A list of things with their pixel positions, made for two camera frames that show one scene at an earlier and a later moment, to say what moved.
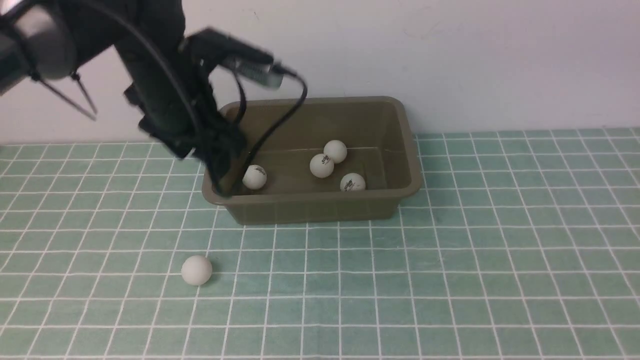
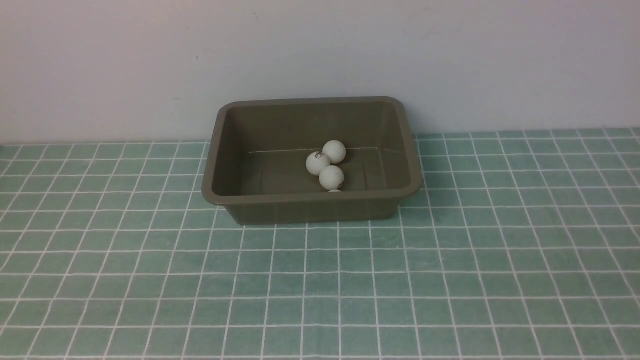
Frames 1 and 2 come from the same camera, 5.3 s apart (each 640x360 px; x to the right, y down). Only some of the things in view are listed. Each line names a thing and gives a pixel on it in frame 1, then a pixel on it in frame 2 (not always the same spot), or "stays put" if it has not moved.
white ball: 197,270 -> 331,177
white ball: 336,150 stays put
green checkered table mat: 513,246 stays put
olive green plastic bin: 336,159 stays put
